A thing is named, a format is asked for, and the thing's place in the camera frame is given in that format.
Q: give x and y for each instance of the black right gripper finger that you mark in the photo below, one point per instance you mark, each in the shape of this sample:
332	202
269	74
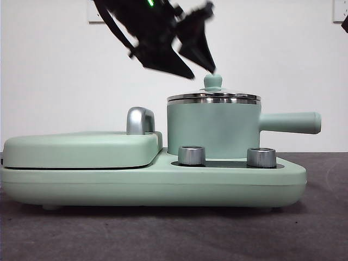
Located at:
345	26

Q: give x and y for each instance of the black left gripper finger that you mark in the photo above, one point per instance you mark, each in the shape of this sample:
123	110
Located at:
166	61
198	46

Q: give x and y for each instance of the glass pot lid green knob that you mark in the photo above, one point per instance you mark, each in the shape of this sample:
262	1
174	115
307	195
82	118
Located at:
213	81

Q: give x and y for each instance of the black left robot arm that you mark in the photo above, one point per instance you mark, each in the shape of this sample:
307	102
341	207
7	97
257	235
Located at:
136	21

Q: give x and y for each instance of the silver control knob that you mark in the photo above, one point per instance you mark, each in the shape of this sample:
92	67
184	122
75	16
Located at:
191	156
261	157

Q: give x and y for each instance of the green breakfast maker base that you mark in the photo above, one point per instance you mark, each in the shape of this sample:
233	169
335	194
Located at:
163	187

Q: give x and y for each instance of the white wall socket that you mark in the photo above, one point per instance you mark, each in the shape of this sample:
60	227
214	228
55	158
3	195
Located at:
91	13
340	11

